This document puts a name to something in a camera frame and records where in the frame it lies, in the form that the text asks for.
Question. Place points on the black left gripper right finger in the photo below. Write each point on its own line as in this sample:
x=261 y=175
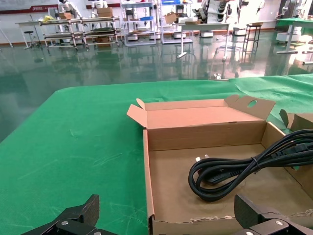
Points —
x=244 y=211

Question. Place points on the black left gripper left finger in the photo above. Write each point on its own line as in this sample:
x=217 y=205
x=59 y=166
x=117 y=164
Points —
x=90 y=210

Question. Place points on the torn-hinge open cardboard box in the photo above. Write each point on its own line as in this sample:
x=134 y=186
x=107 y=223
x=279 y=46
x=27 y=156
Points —
x=303 y=122

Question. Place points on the flat brown cardboard box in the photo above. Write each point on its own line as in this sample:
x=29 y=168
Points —
x=192 y=22

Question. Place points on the small open cardboard box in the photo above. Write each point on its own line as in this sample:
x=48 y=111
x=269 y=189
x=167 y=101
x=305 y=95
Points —
x=171 y=17

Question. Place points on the green tablecloth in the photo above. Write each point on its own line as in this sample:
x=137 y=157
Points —
x=73 y=147

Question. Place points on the metal pipe rack workbench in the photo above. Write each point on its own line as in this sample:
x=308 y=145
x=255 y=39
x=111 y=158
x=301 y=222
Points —
x=80 y=34

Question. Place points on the tall black metal stand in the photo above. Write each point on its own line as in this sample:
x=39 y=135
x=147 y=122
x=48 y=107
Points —
x=254 y=24

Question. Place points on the black round stool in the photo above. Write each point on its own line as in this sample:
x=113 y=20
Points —
x=29 y=32

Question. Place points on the white table with T-legs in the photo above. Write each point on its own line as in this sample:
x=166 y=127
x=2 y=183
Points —
x=203 y=25

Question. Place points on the green covered white table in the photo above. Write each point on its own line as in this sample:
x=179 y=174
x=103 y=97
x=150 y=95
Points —
x=293 y=22

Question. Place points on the white shelf unit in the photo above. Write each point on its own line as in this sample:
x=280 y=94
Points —
x=139 y=14
x=168 y=29

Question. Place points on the small white side table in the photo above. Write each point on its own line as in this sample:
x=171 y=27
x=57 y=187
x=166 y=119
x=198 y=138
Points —
x=29 y=22

